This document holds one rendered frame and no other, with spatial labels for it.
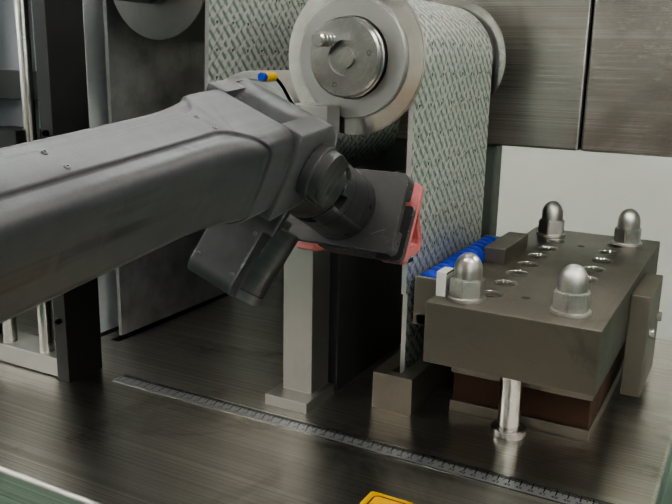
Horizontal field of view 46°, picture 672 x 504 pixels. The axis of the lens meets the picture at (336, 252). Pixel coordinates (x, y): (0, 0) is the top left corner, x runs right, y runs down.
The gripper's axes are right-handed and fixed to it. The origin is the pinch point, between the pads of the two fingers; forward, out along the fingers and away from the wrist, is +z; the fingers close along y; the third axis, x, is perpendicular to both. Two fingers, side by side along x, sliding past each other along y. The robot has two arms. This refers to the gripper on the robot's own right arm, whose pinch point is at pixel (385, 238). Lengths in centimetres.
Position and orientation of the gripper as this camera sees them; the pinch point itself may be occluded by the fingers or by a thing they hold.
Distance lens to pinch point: 71.2
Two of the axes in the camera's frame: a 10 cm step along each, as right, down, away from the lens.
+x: 2.5, -9.5, 1.8
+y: 8.7, 1.4, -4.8
